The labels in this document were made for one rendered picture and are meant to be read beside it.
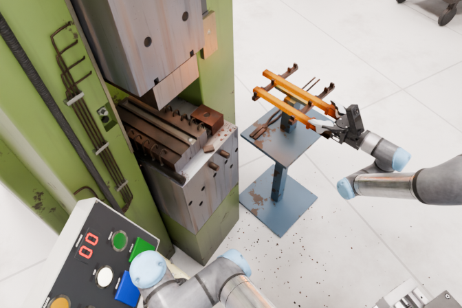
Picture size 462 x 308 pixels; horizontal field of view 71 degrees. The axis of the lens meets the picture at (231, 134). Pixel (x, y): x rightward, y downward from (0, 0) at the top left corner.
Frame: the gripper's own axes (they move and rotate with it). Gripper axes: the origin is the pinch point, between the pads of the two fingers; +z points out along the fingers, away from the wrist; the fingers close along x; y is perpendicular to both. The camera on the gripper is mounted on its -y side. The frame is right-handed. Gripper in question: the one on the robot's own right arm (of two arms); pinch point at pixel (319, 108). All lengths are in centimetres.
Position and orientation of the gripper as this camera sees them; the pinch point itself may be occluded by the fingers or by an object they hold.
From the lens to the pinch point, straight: 128.0
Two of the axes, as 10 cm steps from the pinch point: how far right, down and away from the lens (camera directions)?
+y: 0.3, 6.5, 7.6
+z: -7.1, -5.2, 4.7
